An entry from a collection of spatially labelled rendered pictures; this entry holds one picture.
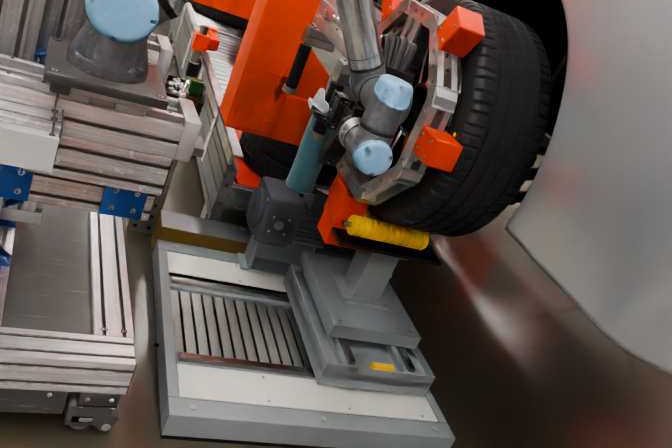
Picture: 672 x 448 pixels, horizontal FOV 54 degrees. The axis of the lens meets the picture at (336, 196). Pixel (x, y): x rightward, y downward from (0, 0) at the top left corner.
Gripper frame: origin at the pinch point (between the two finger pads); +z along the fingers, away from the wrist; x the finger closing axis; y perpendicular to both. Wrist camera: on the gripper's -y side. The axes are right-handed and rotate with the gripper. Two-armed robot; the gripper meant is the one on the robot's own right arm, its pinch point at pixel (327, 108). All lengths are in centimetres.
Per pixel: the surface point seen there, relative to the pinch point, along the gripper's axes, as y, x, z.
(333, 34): 14.1, -1.7, 19.9
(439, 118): 8.0, -24.8, -8.7
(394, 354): -66, -48, -5
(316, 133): -6.5, 0.9, -1.8
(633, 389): -82, -180, 15
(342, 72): 10.0, 0.9, -2.5
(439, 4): 30.7, -28.9, 24.2
